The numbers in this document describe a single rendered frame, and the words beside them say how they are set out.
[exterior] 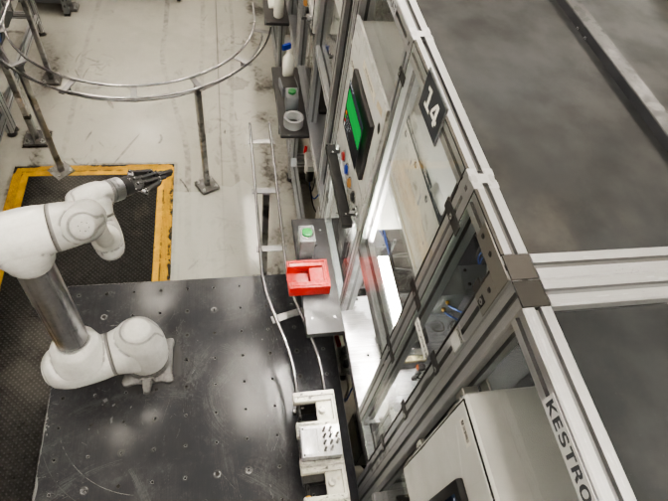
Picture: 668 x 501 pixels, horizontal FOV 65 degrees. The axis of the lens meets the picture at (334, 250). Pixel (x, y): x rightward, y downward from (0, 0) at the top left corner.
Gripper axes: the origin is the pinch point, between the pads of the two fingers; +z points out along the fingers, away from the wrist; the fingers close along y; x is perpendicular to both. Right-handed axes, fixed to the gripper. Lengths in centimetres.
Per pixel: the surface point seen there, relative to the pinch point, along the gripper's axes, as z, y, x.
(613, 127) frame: -14, -108, -129
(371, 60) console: -5, -53, -100
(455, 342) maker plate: -53, -117, -95
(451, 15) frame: -6, -65, -122
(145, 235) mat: 39, 30, 99
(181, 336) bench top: -24, -55, 29
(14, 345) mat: -46, 13, 122
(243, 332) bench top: -7, -69, 20
